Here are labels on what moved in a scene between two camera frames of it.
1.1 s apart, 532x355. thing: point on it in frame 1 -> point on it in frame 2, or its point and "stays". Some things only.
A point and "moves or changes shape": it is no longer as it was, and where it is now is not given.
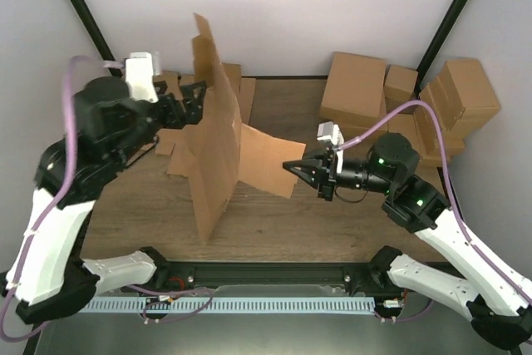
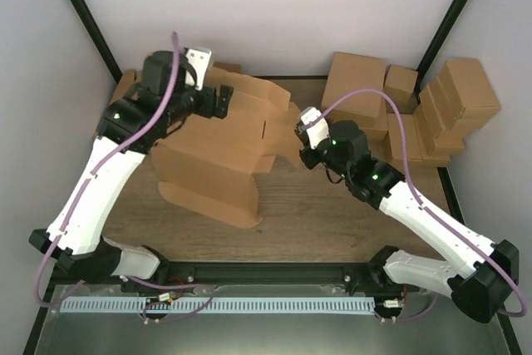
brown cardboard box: (223, 143) moves or changes shape
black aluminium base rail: (358, 274) stays
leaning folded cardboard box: (434, 93) stays
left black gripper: (193, 109) -> (207, 108)
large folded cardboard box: (354, 96) stays
